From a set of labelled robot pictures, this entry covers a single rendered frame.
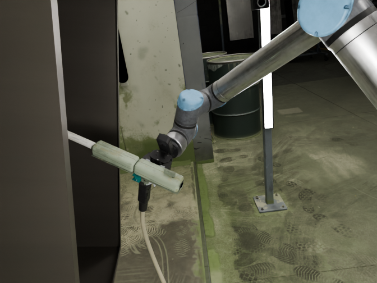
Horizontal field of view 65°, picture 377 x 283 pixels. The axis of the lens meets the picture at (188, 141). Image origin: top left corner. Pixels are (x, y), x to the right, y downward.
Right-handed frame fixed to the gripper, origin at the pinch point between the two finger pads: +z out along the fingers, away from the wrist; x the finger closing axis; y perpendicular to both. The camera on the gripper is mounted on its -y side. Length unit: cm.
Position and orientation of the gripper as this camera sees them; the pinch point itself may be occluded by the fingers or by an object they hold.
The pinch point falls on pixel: (143, 178)
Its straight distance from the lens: 93.9
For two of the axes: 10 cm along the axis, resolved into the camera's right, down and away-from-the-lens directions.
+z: -3.9, 5.2, -7.6
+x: -9.1, -3.7, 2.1
